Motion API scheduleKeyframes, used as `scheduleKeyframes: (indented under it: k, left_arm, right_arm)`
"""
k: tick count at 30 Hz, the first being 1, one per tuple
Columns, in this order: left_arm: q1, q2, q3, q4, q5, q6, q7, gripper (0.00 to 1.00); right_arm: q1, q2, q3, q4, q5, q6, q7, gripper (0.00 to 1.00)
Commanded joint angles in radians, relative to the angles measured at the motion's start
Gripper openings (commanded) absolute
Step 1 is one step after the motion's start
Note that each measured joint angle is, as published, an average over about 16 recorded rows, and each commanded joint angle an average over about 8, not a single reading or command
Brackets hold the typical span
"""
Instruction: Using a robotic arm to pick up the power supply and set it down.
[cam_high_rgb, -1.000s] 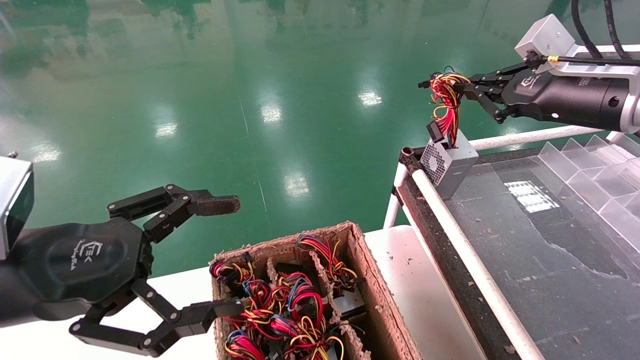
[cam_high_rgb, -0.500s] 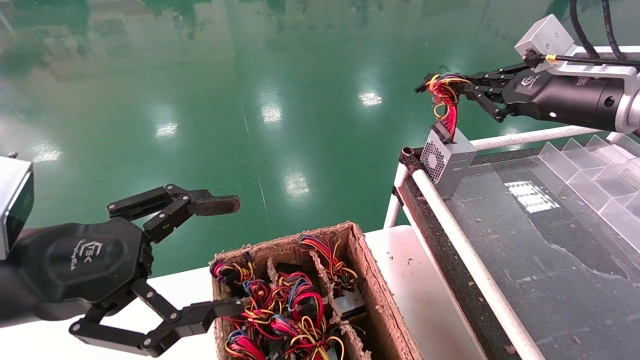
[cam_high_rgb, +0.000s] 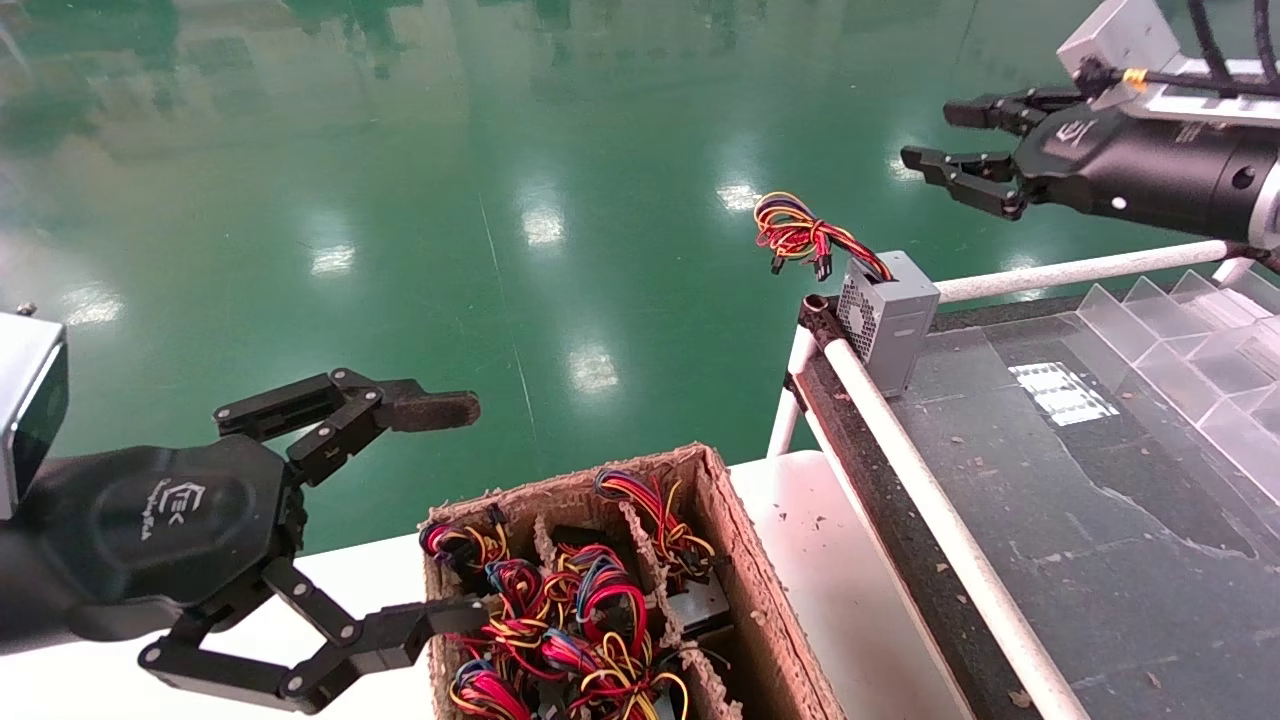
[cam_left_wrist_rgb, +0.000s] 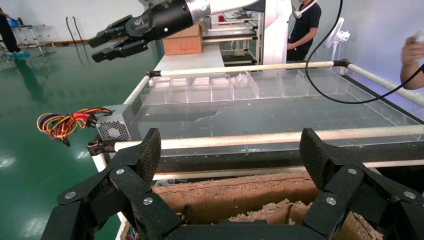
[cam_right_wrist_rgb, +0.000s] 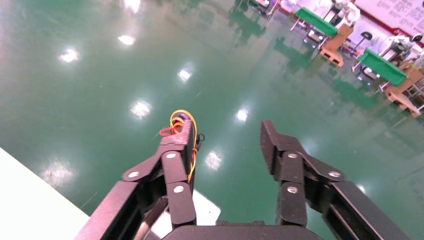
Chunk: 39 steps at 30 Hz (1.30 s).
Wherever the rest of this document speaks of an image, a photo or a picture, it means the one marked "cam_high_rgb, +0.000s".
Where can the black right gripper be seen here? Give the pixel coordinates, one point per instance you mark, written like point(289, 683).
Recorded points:
point(1150, 170)

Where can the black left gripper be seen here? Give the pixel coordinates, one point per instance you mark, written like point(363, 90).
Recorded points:
point(150, 530)

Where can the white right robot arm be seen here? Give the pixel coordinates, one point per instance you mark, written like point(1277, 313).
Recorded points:
point(1273, 205)

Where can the clear acrylic divider tray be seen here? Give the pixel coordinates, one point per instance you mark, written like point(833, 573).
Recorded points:
point(1180, 360)

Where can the black conveyor belt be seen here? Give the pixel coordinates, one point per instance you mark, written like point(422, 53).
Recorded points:
point(945, 520)

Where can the worn cardboard box with dividers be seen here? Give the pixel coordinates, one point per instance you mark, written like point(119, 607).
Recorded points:
point(760, 600)

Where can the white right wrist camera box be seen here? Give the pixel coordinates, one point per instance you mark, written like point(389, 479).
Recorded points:
point(1125, 35)

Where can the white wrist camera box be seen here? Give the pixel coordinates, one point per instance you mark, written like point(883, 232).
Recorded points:
point(25, 400)
point(1125, 35)

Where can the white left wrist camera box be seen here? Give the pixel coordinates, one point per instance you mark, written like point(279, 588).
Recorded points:
point(25, 400)

